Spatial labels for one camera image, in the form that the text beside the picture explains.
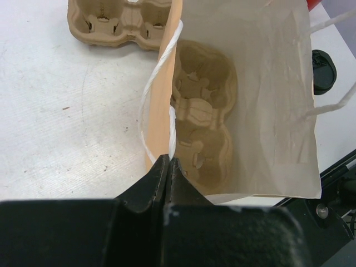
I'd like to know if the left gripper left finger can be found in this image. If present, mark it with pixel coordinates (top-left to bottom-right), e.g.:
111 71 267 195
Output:
115 154 170 214

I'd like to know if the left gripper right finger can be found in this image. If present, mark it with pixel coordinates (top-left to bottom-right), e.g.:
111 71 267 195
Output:
165 157 214 206

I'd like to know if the brown paper bag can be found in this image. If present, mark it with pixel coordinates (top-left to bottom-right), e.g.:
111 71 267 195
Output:
137 0 356 200

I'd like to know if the single brown cup carrier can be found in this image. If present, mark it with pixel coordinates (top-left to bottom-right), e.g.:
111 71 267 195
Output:
171 40 237 195

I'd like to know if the brown cardboard cup carrier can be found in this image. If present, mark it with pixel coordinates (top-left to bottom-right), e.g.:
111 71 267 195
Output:
67 0 172 51

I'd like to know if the red cylindrical straw holder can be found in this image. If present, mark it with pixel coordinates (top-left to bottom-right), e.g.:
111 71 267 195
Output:
306 0 322 11

